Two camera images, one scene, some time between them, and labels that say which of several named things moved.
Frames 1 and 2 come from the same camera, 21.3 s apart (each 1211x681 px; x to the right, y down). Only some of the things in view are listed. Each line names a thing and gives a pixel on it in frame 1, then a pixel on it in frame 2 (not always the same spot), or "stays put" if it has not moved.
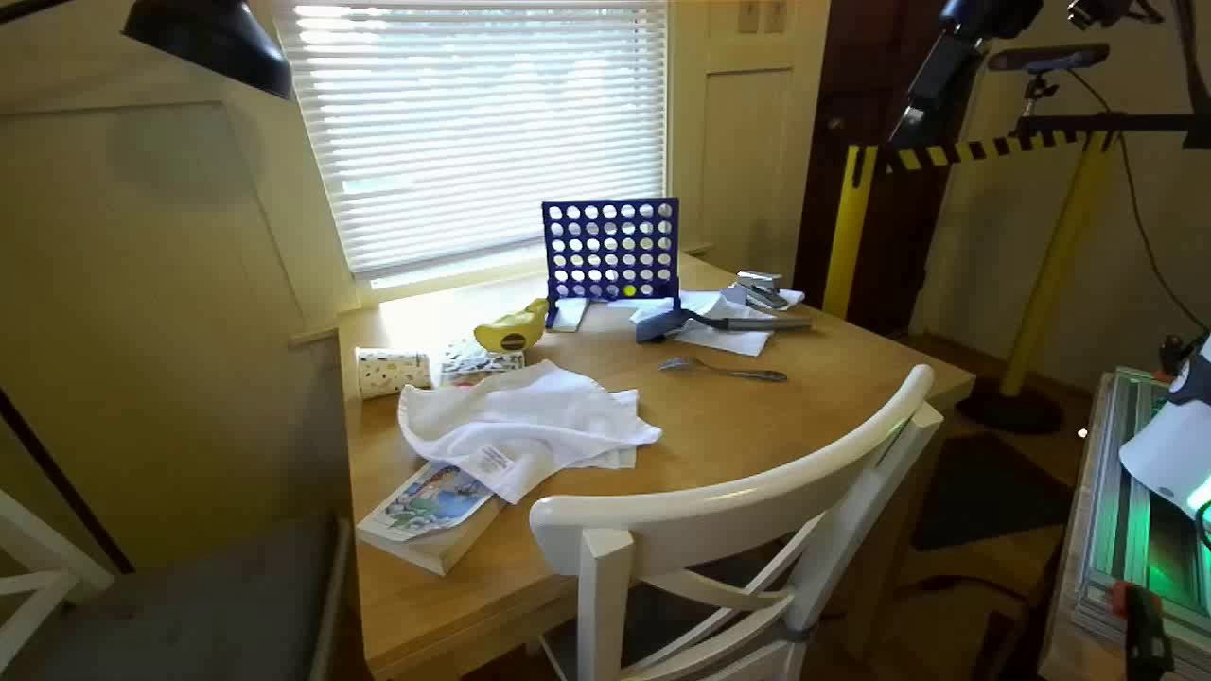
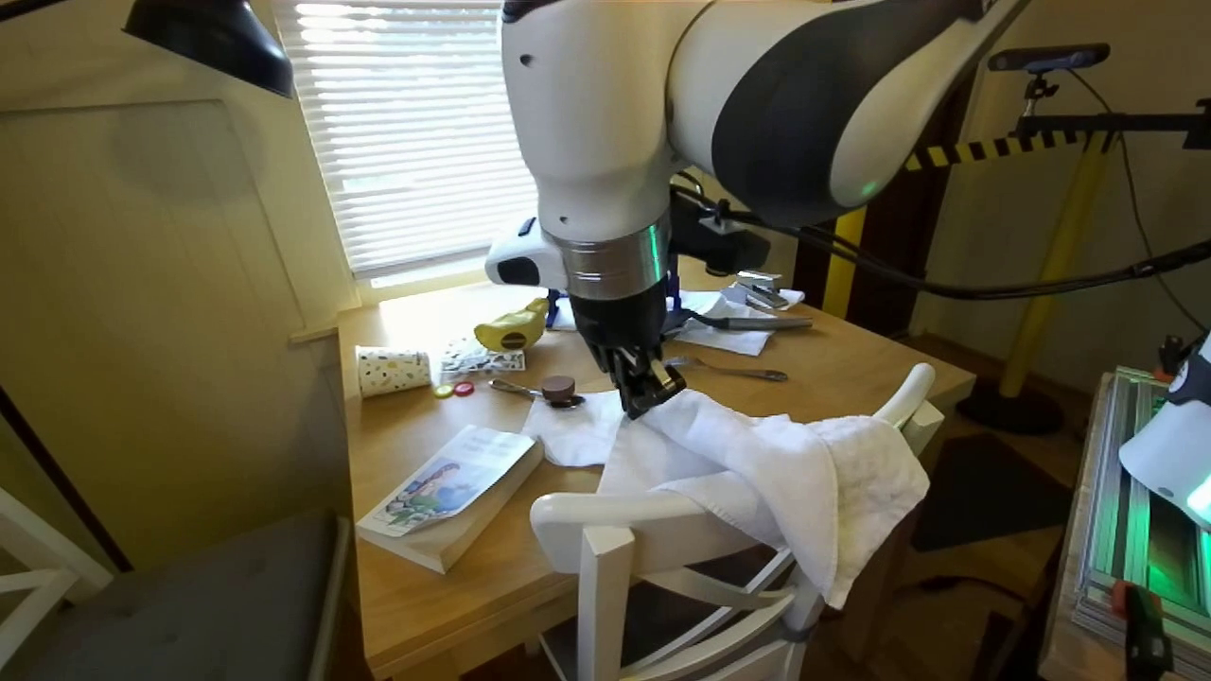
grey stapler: (761, 291) stays put
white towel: (523, 423) -> (839, 490)
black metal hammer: (676, 322) stays put
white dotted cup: (391, 370) stays put
